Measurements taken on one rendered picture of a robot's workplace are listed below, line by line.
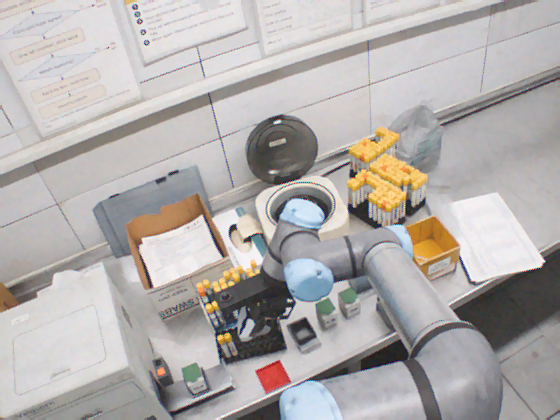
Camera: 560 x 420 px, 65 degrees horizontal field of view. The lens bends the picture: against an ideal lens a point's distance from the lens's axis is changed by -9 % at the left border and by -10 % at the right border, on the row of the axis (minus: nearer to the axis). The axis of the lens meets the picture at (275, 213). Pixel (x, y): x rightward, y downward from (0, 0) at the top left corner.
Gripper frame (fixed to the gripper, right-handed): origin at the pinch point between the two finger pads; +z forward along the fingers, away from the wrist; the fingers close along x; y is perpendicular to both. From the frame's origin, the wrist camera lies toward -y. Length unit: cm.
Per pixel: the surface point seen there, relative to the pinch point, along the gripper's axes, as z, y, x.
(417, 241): -16, 57, 12
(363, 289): -4.7, 37.8, 6.1
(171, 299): 13.7, -5.7, 25.2
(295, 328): 6.2, 20.0, 4.9
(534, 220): -32, 90, 0
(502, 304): 31, 156, 16
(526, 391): 41, 138, -23
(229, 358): 14.8, 3.6, 4.7
